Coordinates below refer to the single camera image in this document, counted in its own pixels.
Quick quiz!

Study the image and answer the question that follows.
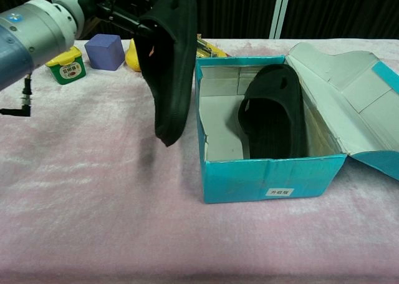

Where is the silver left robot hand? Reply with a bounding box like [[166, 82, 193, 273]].
[[51, 0, 166, 37]]

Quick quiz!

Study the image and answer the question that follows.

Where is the razor in yellow blister pack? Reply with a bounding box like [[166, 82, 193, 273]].
[[195, 37, 233, 59]]

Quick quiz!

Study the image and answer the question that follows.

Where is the green tub with yellow lid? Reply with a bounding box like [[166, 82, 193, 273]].
[[45, 46, 87, 86]]

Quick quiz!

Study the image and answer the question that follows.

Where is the white partition frame post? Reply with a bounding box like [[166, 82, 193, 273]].
[[269, 0, 293, 40]]

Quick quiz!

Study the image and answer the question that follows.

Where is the teal cardboard shoe box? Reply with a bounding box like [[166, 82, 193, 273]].
[[195, 41, 399, 205]]

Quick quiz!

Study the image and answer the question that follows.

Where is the yellow pear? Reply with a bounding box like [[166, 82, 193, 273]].
[[125, 37, 143, 72]]

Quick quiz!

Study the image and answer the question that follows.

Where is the black slipper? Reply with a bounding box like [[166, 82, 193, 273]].
[[133, 0, 198, 147], [236, 64, 306, 159]]

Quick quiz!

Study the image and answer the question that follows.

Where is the pink plush table cloth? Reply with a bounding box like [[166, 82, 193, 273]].
[[0, 37, 399, 284]]

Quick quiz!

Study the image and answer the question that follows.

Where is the purple foam cube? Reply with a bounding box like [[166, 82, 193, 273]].
[[84, 33, 125, 72]]

